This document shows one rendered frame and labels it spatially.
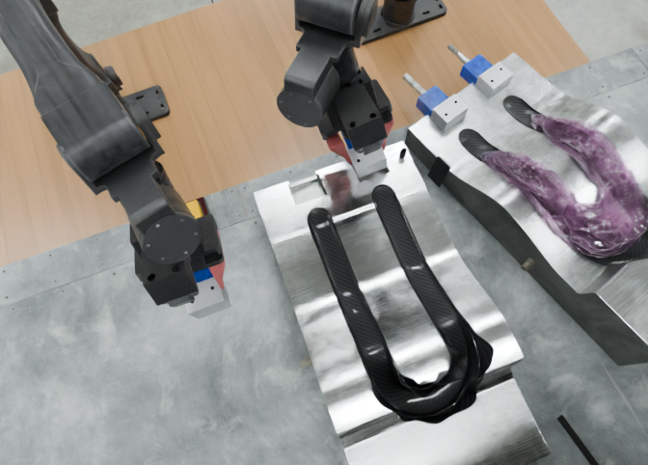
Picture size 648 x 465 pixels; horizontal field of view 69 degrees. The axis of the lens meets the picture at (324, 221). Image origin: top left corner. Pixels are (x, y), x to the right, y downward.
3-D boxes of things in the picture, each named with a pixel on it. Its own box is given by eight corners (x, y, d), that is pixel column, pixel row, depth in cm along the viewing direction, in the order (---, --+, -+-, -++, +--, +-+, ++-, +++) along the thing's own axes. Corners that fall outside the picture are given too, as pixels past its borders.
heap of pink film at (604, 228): (470, 163, 79) (483, 139, 72) (544, 106, 83) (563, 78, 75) (589, 282, 72) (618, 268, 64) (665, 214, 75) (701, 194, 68)
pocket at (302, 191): (288, 190, 79) (285, 180, 76) (318, 179, 80) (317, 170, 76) (297, 214, 78) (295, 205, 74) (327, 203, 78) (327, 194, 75)
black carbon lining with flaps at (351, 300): (302, 218, 76) (297, 194, 67) (394, 184, 77) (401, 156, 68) (388, 441, 64) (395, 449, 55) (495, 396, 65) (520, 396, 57)
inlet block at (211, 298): (174, 235, 71) (162, 225, 65) (206, 225, 71) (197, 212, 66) (198, 319, 67) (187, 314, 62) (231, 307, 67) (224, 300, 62)
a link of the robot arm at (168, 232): (227, 231, 48) (165, 140, 39) (152, 280, 46) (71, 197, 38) (190, 178, 56) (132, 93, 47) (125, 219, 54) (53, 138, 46)
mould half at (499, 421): (261, 213, 84) (247, 180, 71) (396, 165, 86) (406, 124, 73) (369, 520, 67) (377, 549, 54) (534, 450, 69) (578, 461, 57)
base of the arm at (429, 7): (456, -17, 91) (440, -42, 93) (362, 16, 88) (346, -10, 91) (447, 14, 98) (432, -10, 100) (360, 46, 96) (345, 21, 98)
